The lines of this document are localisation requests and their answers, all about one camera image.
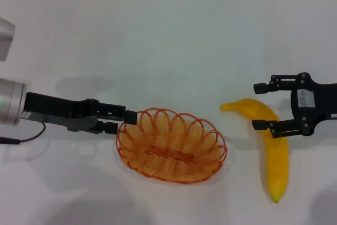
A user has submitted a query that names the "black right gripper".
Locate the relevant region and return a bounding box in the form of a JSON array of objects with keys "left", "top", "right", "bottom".
[{"left": 252, "top": 72, "right": 337, "bottom": 139}]

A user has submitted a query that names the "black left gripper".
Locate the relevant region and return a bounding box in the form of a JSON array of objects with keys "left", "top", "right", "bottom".
[{"left": 24, "top": 92, "right": 138, "bottom": 134}]

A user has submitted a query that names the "orange woven plastic basket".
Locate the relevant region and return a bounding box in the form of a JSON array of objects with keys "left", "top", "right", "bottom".
[{"left": 115, "top": 107, "right": 227, "bottom": 184}]

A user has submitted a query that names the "yellow banana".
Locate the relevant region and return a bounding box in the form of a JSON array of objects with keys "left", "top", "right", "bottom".
[{"left": 220, "top": 98, "right": 290, "bottom": 204}]

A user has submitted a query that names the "black cable with plug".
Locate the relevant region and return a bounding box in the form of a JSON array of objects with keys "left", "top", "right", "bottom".
[{"left": 0, "top": 121, "right": 47, "bottom": 145}]

